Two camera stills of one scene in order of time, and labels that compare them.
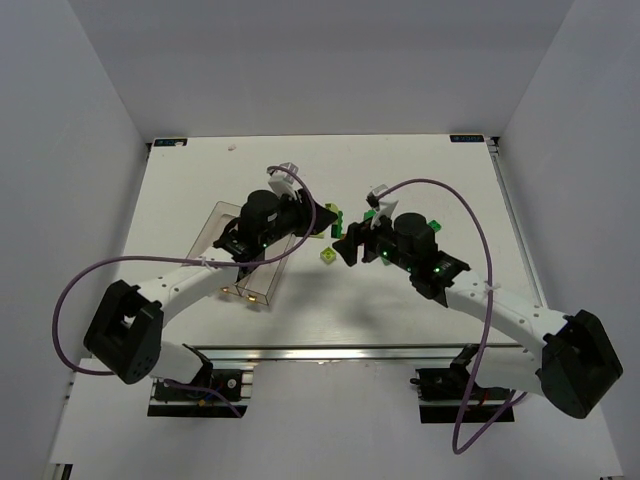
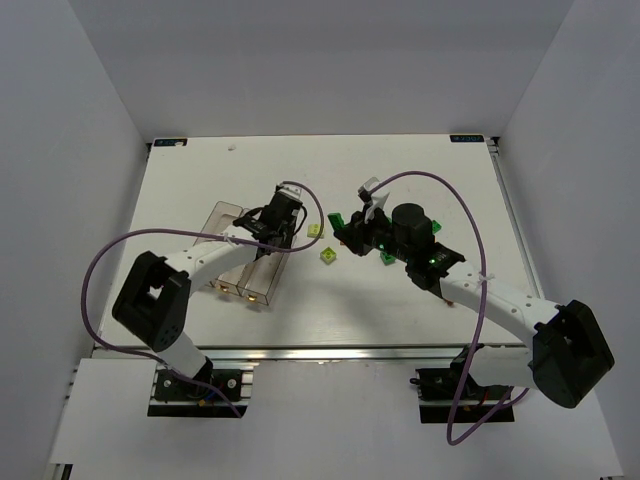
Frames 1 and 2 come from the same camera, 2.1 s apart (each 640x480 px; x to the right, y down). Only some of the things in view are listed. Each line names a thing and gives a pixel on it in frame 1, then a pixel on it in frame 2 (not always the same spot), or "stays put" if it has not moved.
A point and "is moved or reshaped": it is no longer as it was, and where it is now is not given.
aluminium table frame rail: x=517 y=222 stays put
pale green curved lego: x=333 y=207 is moved or reshaped
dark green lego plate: x=336 y=230 stays put
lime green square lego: x=328 y=255 stays put
